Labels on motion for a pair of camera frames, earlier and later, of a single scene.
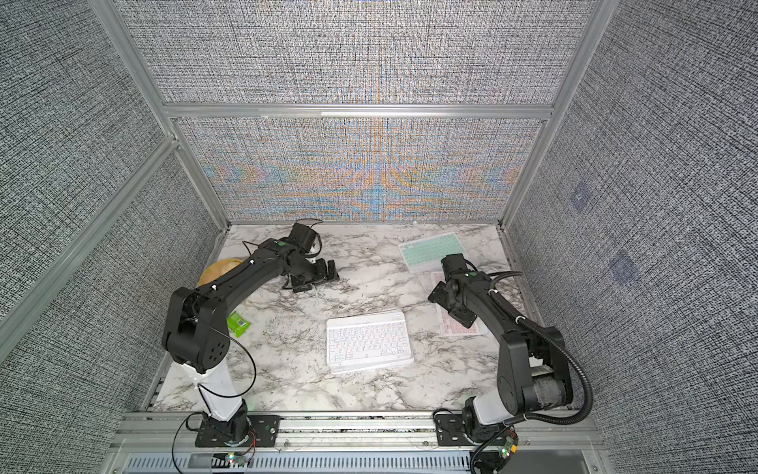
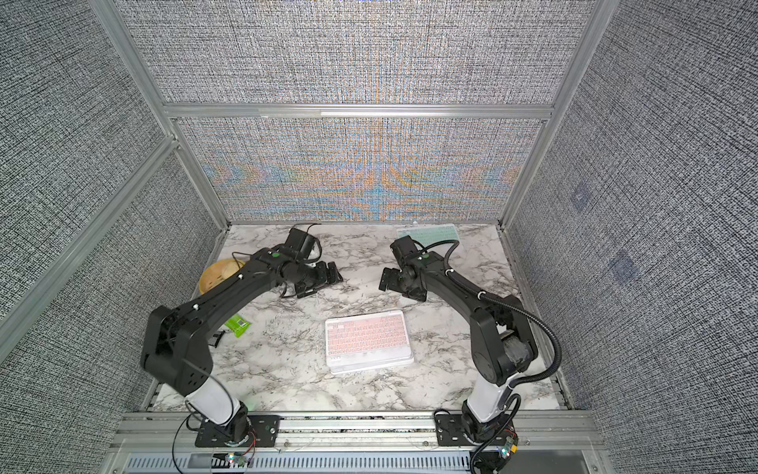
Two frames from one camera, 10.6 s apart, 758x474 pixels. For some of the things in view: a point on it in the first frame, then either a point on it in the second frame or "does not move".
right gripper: x=439 y=292 -> x=392 y=283
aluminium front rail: x=361 y=432 does not move
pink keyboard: x=450 y=326 -> x=368 y=341
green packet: x=237 y=324 does not move
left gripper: x=323 y=275 does not move
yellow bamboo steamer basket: x=218 y=269 does not move
